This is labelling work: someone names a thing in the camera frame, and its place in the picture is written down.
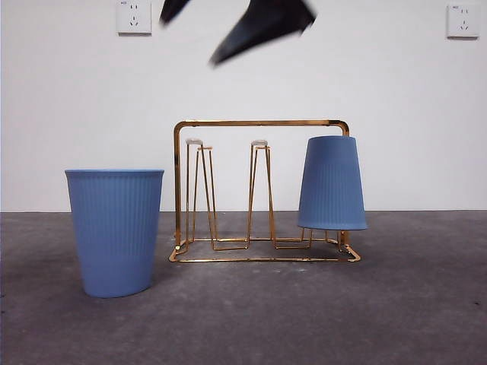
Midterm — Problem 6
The gold wire cup rack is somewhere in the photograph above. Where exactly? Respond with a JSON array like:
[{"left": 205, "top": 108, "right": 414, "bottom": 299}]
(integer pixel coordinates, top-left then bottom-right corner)
[{"left": 168, "top": 119, "right": 362, "bottom": 264}]

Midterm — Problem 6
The blue ribbed plastic cup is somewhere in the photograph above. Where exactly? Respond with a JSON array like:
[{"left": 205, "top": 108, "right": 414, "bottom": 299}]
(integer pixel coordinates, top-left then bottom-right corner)
[
  {"left": 296, "top": 135, "right": 369, "bottom": 232},
  {"left": 64, "top": 169, "right": 165, "bottom": 299}
]

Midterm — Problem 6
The white wall socket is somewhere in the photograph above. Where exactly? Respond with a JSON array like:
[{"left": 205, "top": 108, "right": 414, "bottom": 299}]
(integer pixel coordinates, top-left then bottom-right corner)
[
  {"left": 446, "top": 4, "right": 480, "bottom": 40},
  {"left": 116, "top": 0, "right": 152, "bottom": 37}
]

